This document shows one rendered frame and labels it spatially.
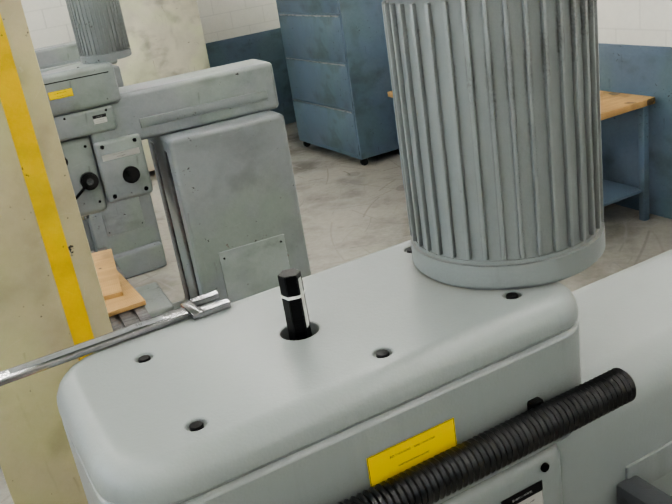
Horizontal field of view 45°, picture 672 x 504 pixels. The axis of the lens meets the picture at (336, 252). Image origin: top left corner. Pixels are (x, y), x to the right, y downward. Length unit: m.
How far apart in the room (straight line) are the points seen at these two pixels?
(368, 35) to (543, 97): 7.36
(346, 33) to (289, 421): 7.40
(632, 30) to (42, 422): 4.72
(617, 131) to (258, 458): 5.83
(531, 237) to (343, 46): 7.25
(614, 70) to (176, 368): 5.68
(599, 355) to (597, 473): 0.13
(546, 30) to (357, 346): 0.32
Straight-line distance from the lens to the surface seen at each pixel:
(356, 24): 8.03
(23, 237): 2.46
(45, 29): 9.79
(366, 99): 8.13
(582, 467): 0.92
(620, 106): 5.79
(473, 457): 0.73
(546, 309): 0.77
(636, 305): 1.06
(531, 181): 0.77
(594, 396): 0.80
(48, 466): 2.74
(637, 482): 0.97
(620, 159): 6.41
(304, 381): 0.69
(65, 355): 0.83
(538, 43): 0.75
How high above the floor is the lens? 2.23
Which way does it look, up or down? 21 degrees down
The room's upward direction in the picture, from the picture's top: 9 degrees counter-clockwise
